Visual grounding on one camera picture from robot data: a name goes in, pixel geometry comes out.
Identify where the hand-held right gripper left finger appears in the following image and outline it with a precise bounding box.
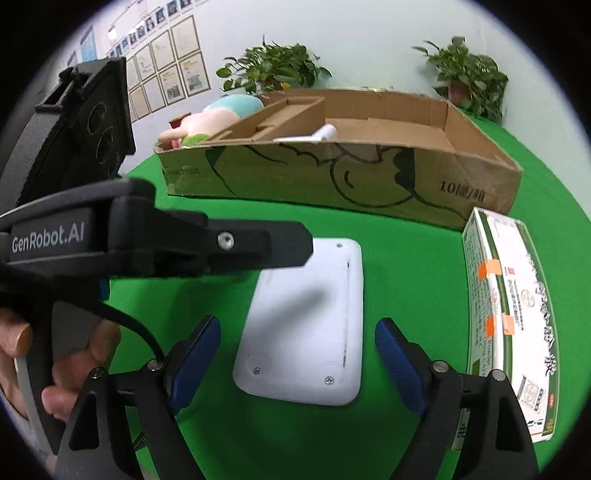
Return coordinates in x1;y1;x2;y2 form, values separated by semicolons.
55;315;222;480

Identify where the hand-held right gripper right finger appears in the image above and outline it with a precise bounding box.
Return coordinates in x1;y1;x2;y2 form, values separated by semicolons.
375;318;541;480

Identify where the white plastic device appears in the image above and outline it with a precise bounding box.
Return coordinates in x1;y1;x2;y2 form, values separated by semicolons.
232;237;363;407

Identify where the pink and teal plush toy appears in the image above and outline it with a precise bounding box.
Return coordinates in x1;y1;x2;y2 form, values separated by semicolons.
158;95;265;149

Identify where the white handheld device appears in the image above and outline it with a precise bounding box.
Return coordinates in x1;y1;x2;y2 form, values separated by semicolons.
272;124;337;144

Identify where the long brown cardboard box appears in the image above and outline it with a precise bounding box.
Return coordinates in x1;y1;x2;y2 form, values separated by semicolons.
203;96;327;143

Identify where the large cardboard box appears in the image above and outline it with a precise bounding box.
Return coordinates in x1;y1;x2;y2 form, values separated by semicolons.
154;89;525;232

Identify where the person's left forearm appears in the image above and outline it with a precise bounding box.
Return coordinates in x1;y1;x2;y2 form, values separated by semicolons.
0;397;52;463

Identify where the person's left hand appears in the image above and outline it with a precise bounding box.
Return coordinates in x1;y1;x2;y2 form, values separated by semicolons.
0;307;122;422

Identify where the green and white medicine box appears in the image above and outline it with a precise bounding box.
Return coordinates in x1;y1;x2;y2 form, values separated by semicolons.
462;208;562;444

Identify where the bushy potted plant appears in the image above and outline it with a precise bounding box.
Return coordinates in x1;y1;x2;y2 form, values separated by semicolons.
216;37;332;96

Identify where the group of framed certificates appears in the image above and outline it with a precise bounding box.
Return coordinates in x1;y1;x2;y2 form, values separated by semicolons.
122;14;211;123

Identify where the row of portrait photos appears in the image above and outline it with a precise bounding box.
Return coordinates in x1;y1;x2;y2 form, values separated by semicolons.
108;0;208;47

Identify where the potted plant in brown pot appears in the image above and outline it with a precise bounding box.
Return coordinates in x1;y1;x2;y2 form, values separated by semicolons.
412;37;510;126

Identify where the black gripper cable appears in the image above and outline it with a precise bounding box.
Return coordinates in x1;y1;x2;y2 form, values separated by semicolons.
95;302;166;370

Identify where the row of blue wall posters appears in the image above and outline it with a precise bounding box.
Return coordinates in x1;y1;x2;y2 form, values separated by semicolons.
67;25;96;66

